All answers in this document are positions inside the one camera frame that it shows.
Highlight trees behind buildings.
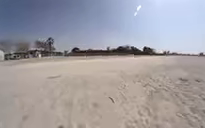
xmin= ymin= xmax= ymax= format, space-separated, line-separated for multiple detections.
xmin=0 ymin=36 xmax=57 ymax=56

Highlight row of distant trees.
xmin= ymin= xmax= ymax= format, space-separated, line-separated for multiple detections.
xmin=63 ymin=45 xmax=205 ymax=58

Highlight low dark building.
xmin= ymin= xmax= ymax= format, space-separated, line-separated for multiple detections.
xmin=4 ymin=49 xmax=64 ymax=61

